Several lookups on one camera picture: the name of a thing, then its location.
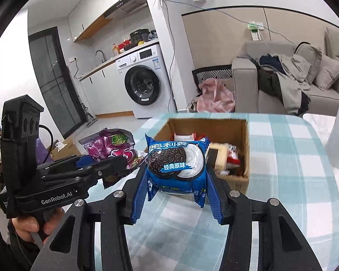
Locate purple candy bag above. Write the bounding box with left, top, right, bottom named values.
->
left=79, top=128, right=147, bottom=169

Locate blue Oreo packet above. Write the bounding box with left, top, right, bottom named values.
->
left=130, top=136, right=224, bottom=224

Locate clear cake roll pack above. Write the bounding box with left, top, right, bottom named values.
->
left=206, top=143, right=241, bottom=172

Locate white red snack bag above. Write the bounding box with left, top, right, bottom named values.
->
left=171, top=133, right=206, bottom=141

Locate person's left hand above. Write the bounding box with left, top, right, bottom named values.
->
left=11, top=207, right=65, bottom=243

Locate small cardboard box floor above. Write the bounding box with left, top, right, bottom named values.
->
left=51, top=137, right=81, bottom=161

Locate teal plaid tablecloth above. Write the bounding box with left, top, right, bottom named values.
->
left=125, top=113, right=339, bottom=270

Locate black framed glass door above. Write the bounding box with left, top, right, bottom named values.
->
left=28, top=27, right=86, bottom=139

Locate brown SF cardboard box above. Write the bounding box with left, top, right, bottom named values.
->
left=148, top=117, right=250, bottom=194

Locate white washing machine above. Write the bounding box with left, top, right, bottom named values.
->
left=115, top=43, right=177, bottom=119

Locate pink plastic bag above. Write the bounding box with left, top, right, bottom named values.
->
left=196, top=78, right=236, bottom=113

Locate grey sofa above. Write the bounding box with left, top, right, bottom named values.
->
left=231, top=28, right=339, bottom=116

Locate black patterned chair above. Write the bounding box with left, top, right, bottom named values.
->
left=192, top=64, right=233, bottom=90

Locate range hood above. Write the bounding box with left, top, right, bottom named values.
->
left=103, top=0, right=147, bottom=20

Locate grey clothes pile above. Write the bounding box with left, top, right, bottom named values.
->
left=250, top=54, right=311, bottom=116

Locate grey cushion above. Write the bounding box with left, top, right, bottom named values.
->
left=294, top=42, right=322, bottom=85
left=313, top=55, right=339, bottom=91

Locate blue cable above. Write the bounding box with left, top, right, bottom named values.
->
left=121, top=0, right=295, bottom=45

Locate white wall power strip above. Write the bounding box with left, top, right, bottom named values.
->
left=247, top=21, right=264, bottom=41

